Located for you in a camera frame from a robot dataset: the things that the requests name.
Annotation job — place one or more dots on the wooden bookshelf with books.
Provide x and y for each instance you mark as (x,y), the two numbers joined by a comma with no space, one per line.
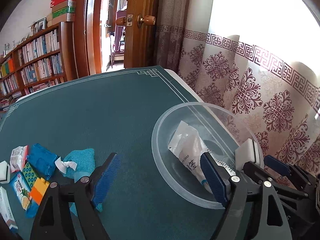
(43,60)

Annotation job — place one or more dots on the wooden door with knob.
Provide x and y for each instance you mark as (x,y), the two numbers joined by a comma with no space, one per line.
(140,32)

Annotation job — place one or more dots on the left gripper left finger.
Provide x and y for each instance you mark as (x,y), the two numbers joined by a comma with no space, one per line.
(53,219)

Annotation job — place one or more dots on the clear plastic bowl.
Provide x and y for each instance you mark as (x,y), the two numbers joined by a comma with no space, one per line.
(221,131)

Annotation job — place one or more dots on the purple hanging pants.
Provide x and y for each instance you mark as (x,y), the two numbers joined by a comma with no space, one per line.
(119,30)

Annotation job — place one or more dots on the white cotton swab bag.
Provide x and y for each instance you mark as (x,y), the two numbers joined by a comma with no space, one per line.
(187,146)

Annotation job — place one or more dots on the green dotted card box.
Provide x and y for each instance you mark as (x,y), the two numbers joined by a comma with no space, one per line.
(29,174)

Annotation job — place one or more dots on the picture frame on bookshelf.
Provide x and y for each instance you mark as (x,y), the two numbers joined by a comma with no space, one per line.
(38,25)

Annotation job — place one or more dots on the patterned curtain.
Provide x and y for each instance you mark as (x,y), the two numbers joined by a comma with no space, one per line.
(259,59)

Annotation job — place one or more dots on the teal cloth bundle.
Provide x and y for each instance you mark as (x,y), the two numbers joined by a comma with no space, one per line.
(77,164)

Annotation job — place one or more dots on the white blue medicine box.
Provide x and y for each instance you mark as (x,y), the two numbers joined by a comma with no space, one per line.
(6,211)

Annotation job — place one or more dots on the blue noodle snack packet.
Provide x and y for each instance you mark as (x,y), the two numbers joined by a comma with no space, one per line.
(22,191)

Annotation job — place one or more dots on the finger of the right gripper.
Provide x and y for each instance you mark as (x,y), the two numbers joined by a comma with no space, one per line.
(257,174)
(296,175)

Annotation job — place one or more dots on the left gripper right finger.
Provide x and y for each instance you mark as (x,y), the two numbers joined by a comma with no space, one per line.
(267,218)

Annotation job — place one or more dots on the white black sponge on table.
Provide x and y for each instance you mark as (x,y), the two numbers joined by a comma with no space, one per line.
(5,172)

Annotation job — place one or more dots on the red white snack packet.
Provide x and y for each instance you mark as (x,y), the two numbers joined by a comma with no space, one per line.
(18,158)

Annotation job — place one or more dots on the orange yellow toy brick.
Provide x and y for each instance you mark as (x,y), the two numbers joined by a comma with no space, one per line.
(38,190)

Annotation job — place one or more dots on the dark blue foil packet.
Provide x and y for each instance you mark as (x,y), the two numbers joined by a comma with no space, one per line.
(42,160)

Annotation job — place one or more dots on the green table mat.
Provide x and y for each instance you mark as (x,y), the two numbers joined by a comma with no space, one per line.
(114,112)

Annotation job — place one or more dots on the stacked boxes on bookshelf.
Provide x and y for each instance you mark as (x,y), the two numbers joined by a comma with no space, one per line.
(61,11)

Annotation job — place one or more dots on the white black sponge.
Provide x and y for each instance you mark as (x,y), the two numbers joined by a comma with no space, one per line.
(5,172)
(248,151)

